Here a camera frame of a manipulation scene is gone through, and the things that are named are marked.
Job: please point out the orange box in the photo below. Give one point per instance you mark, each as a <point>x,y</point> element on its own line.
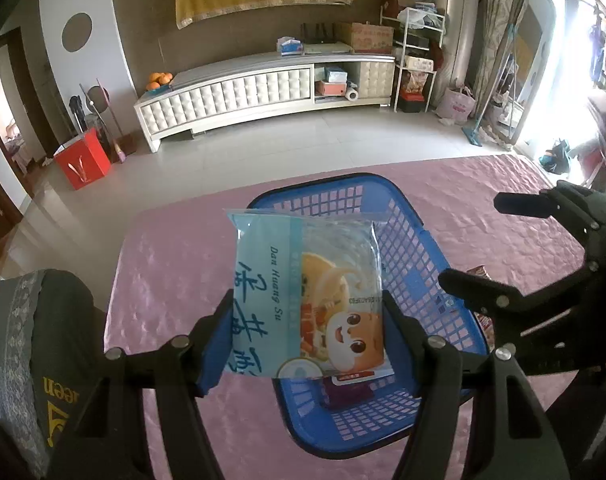
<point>330,88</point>

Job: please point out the chair with dark lace cover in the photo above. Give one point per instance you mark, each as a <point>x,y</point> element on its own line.
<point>13,340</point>

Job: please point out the blue mop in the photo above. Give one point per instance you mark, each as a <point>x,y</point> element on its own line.
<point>473,135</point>

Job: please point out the cardboard box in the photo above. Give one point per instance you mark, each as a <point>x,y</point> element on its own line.
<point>372,37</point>

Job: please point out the red printed box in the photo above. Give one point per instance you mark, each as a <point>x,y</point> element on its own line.
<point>415,92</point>

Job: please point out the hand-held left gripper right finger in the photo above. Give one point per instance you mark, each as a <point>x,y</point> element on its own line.
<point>400,325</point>

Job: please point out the black umbrella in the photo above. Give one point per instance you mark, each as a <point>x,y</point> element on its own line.
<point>76,112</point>

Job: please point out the white tufted tv cabinet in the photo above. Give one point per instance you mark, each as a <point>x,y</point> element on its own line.
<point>223,95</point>

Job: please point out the pile of oranges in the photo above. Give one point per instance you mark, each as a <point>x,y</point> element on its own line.
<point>160,81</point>

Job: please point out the flat white box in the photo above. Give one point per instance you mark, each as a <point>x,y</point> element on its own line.
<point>328,48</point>

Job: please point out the white metal rack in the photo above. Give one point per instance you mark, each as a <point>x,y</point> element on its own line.
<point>413,60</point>

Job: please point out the silver floor air conditioner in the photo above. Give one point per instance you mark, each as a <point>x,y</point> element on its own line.
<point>464,20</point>

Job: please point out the patterned curtain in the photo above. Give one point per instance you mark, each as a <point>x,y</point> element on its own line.
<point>498,20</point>

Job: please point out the red gift box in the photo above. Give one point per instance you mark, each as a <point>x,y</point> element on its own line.
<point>83,160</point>

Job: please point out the pink bag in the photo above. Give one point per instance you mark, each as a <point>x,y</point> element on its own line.
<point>456,105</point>

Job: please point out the teal bag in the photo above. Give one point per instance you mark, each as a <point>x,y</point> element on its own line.
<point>557,156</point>

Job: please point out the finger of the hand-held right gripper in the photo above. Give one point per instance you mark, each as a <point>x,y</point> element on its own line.
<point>528,204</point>
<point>483,294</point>

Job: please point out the hanging blue clothes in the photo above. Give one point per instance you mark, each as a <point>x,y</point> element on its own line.
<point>597,50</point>

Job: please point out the pink quilted tablecloth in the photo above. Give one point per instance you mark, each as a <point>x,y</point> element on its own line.
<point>183,260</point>

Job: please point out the paper towel roll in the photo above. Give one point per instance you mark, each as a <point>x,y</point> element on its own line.
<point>352,95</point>

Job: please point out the white arched floor mirror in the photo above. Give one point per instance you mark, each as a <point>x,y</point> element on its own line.
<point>533,35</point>

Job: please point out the light blue cartoon snack packet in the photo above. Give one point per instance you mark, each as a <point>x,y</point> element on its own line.
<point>273,285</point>

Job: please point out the pink broom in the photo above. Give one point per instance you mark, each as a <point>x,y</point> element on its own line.
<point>120,152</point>

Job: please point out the pale blue tissue box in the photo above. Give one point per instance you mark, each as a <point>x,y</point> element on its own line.
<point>336,75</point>

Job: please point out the black router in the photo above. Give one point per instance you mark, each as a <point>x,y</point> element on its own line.
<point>319,35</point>

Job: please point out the dark wooden door frame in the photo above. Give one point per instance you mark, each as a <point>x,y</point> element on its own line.
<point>33,110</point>

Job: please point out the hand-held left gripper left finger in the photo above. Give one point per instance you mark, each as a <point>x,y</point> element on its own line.
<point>215,350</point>

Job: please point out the blue plastic basket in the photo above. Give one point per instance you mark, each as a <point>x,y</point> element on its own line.
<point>343,442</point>

